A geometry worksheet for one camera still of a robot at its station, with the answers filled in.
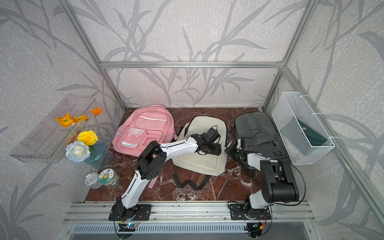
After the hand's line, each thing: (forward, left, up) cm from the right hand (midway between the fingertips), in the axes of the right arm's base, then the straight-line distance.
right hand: (226, 150), depth 94 cm
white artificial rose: (-17, +66, +31) cm, 75 cm away
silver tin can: (-20, +75, +4) cm, 77 cm away
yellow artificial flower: (-8, +67, +29) cm, 73 cm away
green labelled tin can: (-19, +64, +7) cm, 67 cm away
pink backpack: (+20, +52, +3) cm, 56 cm away
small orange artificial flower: (+5, +68, +32) cm, 75 cm away
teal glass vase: (-9, +72, +9) cm, 73 cm away
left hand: (-2, +4, +2) cm, 5 cm away
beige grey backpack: (-12, +19, +1) cm, 23 cm away
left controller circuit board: (-39, +54, -4) cm, 67 cm away
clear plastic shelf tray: (-12, +82, +30) cm, 88 cm away
